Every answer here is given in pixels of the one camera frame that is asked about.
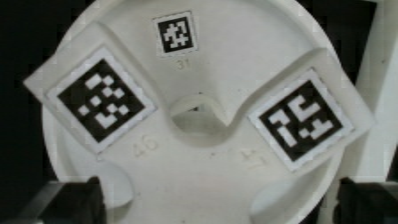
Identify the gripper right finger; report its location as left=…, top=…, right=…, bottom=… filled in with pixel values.
left=333, top=178, right=398, bottom=224

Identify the white cross-shaped table base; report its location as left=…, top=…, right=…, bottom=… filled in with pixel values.
left=23, top=19, right=377, bottom=224

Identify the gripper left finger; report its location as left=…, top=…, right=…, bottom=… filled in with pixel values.
left=18, top=177, right=107, bottom=224

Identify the white round table top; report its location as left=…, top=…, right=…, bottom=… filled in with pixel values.
left=41, top=0, right=345, bottom=224

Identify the white cylindrical table leg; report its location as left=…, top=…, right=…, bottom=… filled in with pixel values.
left=173, top=104, right=226, bottom=137

